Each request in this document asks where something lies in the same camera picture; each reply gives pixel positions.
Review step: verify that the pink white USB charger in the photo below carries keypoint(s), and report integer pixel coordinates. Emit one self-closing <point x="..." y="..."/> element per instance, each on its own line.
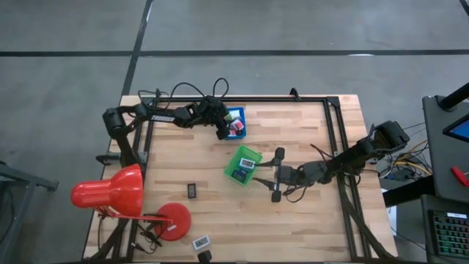
<point x="239" y="127"/>

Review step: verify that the green plastic basket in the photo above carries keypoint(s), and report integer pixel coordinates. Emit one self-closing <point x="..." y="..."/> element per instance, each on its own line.
<point x="231" y="169"/>

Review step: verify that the grey metal stand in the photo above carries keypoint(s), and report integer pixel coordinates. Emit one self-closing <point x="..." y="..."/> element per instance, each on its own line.
<point x="22" y="179"/>

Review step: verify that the green white USB charger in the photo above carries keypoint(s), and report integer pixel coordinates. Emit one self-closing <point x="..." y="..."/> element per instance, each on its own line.
<point x="229" y="116"/>

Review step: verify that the black digital display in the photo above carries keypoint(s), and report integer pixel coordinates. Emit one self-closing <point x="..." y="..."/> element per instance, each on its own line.
<point x="192" y="190"/>

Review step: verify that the white digital display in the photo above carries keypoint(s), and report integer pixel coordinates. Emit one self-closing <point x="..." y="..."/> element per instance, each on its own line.
<point x="201" y="242"/>
<point x="246" y="163"/>

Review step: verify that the blue plastic basket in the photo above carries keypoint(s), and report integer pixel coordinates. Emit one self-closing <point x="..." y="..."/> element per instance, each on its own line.
<point x="238" y="136"/>

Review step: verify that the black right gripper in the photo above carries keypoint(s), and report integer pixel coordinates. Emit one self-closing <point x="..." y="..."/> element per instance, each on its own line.
<point x="286" y="175"/>

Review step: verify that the dark blue digital display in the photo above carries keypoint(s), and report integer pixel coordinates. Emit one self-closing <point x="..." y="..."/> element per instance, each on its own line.
<point x="240" y="175"/>

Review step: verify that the black frame clamp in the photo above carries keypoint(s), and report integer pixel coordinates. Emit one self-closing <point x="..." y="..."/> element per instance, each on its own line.
<point x="294" y="94"/>
<point x="158" y="93"/>

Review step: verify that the red desk lamp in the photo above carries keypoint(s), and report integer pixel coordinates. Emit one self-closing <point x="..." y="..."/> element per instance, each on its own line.
<point x="121" y="190"/>

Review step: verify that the blue lit screen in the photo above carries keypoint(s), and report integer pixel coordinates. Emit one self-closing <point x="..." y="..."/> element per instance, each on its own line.
<point x="461" y="130"/>

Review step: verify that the white paper sheet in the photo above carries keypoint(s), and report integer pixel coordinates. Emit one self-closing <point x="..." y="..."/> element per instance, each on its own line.
<point x="392" y="216"/>

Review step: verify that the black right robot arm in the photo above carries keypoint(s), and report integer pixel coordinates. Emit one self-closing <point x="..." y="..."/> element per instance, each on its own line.
<point x="348" y="157"/>

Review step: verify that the small black object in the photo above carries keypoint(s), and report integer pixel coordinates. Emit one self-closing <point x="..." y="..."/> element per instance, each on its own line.
<point x="204" y="256"/>

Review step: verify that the backlit keyboard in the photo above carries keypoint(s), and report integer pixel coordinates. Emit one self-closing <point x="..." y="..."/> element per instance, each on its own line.
<point x="450" y="234"/>

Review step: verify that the dark grey equipment cart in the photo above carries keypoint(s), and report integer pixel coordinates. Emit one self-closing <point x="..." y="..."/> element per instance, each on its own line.
<point x="439" y="165"/>

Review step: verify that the black aluminium table frame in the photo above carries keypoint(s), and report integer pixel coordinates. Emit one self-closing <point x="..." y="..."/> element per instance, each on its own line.
<point x="275" y="99"/>

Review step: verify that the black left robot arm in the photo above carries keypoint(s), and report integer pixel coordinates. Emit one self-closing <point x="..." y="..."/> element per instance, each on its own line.
<point x="161" y="117"/>

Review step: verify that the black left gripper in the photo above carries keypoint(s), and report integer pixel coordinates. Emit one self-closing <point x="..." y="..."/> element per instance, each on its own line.
<point x="214" y="115"/>

